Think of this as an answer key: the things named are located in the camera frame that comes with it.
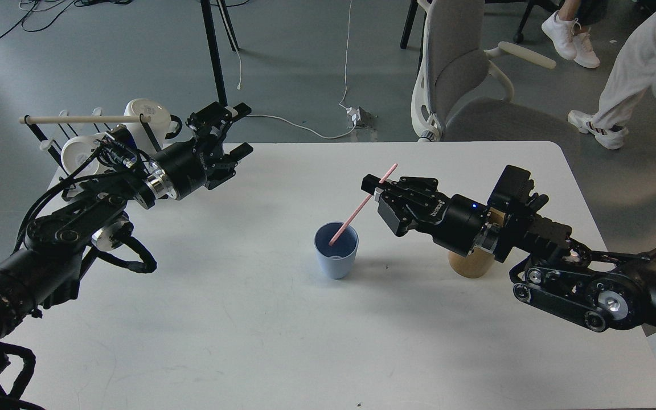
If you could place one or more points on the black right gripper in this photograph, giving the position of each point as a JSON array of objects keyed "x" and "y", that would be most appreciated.
[{"x": 414, "y": 203}]

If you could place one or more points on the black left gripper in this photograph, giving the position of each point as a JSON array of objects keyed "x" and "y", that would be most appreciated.
[{"x": 183, "y": 167}]

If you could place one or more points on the light blue plastic cup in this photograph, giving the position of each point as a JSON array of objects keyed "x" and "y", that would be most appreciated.
[{"x": 336, "y": 260}]

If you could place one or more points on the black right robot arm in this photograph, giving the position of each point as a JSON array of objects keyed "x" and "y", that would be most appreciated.
[{"x": 598, "y": 290}]

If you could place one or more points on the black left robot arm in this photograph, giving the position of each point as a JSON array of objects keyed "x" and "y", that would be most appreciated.
[{"x": 82, "y": 219}]

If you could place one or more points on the bamboo cylindrical holder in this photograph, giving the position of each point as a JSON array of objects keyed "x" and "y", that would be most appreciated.
[{"x": 479, "y": 260}]

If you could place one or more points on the grey white office chair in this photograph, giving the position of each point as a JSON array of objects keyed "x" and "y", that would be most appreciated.
[{"x": 453, "y": 63}]

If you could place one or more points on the black table leg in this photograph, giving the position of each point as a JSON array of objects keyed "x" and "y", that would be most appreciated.
[{"x": 208, "y": 21}]

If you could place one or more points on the white mug on rack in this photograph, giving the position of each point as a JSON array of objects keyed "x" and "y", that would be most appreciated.
[{"x": 77, "y": 150}]

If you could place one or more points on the black office chair base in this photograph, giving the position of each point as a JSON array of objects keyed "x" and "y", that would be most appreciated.
[{"x": 549, "y": 6}]

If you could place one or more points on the white striped sneaker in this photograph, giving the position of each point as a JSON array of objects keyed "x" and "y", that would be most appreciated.
[{"x": 609, "y": 138}]

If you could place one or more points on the white sneaker left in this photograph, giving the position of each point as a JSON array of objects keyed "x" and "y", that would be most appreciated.
[{"x": 560, "y": 32}]

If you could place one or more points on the white sneaker right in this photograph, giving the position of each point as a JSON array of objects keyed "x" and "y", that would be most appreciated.
[{"x": 585, "y": 55}]

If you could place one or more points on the white mug with black handle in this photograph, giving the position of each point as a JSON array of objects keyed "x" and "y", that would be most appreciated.
[{"x": 154, "y": 124}]

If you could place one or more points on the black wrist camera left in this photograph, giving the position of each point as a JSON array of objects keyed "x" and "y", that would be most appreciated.
[{"x": 118, "y": 150}]

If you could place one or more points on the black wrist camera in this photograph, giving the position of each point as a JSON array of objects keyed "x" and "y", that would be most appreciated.
[
  {"x": 513, "y": 194},
  {"x": 118, "y": 150}
]

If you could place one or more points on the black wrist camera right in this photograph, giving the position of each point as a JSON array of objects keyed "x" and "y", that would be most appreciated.
[{"x": 513, "y": 194}]

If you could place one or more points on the black wire cup rack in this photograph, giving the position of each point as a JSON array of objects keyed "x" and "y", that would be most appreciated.
[{"x": 54, "y": 131}]

